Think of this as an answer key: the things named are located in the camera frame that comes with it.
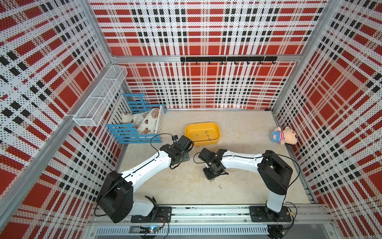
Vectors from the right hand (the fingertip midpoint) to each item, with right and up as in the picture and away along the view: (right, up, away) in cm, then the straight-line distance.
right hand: (212, 175), depth 86 cm
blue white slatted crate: (-56, +24, +13) cm, 62 cm away
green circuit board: (-29, -20, -17) cm, 39 cm away
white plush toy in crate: (-47, +32, +19) cm, 60 cm away
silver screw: (-3, +24, +22) cm, 33 cm away
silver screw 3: (0, +20, +18) cm, 27 cm away
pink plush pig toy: (+50, +22, +9) cm, 56 cm away
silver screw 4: (+4, -5, -3) cm, 7 cm away
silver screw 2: (-9, +22, +19) cm, 31 cm away
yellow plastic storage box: (-5, +24, +22) cm, 32 cm away
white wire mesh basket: (-68, +39, -2) cm, 78 cm away
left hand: (-16, +12, 0) cm, 20 cm away
